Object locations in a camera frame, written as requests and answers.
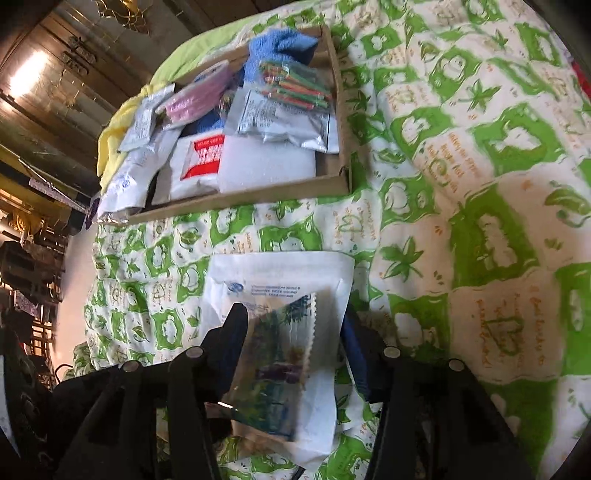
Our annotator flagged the white gauze packet red label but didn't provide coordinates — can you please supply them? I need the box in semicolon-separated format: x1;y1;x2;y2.
151;129;225;205

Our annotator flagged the blue knitted cloth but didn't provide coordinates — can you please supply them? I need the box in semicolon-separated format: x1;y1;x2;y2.
243;29;318;83

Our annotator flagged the dark blue cloth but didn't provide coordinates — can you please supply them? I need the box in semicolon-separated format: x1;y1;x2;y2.
180;108;225;137

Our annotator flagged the grey text sachet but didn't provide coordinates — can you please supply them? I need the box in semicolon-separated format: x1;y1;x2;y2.
118;83;175;153

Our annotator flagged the white blue-logo gauze packet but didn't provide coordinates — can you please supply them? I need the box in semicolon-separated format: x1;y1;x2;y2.
97;127;182;224

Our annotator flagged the yellow cloth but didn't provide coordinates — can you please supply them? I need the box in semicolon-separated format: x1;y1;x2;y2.
96;81;167;193

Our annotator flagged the green patterned white quilt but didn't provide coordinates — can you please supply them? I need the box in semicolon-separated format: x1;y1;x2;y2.
73;1;590;479

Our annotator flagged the white foam sheet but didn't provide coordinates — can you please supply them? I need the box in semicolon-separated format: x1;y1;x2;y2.
218;136;315;194

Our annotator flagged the colourful sticks packet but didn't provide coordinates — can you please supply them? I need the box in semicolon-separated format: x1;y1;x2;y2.
259;60;332;111

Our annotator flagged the dark wooden cabinet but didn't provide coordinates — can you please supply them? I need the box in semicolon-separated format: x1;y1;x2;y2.
1;1;191;196

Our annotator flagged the silver foil packet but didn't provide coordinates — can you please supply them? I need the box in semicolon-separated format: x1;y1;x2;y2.
223;88;341;154

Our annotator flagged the white medical gauze packet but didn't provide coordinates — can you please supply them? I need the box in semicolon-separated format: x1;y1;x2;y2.
197;251;353;470

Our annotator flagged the colourful picture sachet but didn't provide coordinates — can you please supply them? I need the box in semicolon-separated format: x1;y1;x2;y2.
225;293;317;441

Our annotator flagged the shallow cardboard box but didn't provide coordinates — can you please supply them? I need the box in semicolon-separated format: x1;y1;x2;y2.
97;25;351;224

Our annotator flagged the pink mask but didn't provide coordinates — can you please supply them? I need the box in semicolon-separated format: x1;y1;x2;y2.
155;60;232;130

